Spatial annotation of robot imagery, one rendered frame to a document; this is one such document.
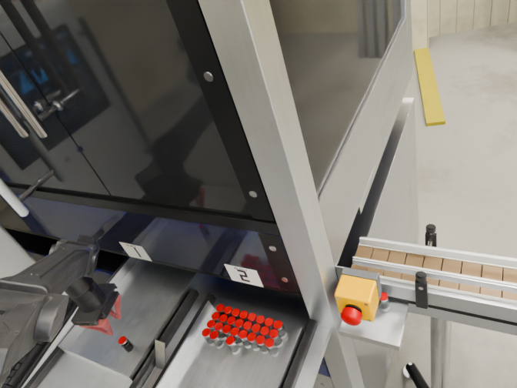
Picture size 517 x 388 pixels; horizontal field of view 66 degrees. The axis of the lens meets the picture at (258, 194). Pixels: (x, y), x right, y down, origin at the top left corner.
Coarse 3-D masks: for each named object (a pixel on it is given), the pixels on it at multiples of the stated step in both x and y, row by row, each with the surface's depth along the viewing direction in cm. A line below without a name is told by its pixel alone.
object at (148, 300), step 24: (144, 264) 122; (120, 288) 118; (144, 288) 115; (168, 288) 112; (192, 288) 108; (144, 312) 108; (168, 312) 106; (72, 336) 107; (96, 336) 106; (120, 336) 104; (144, 336) 102; (96, 360) 101; (120, 360) 99; (144, 360) 95
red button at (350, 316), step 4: (344, 308) 78; (348, 308) 77; (352, 308) 77; (344, 312) 77; (348, 312) 77; (352, 312) 76; (356, 312) 77; (344, 316) 77; (348, 316) 76; (352, 316) 76; (356, 316) 76; (360, 316) 77; (344, 320) 78; (348, 320) 77; (352, 320) 76; (356, 320) 76; (360, 320) 77; (352, 324) 77; (356, 324) 77
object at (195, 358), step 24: (192, 336) 96; (288, 336) 91; (192, 360) 93; (216, 360) 91; (240, 360) 90; (264, 360) 88; (288, 360) 83; (168, 384) 90; (192, 384) 89; (216, 384) 87; (240, 384) 86; (264, 384) 84
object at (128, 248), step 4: (124, 244) 106; (128, 244) 105; (124, 248) 108; (128, 248) 107; (132, 248) 106; (136, 248) 105; (140, 248) 104; (128, 252) 108; (132, 252) 107; (140, 252) 105; (144, 252) 104; (132, 256) 110; (136, 256) 108; (144, 256) 106; (148, 256) 105; (148, 260) 107
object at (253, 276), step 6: (228, 270) 91; (234, 270) 90; (246, 270) 88; (252, 270) 87; (234, 276) 92; (252, 276) 88; (258, 276) 87; (246, 282) 91; (252, 282) 90; (258, 282) 89
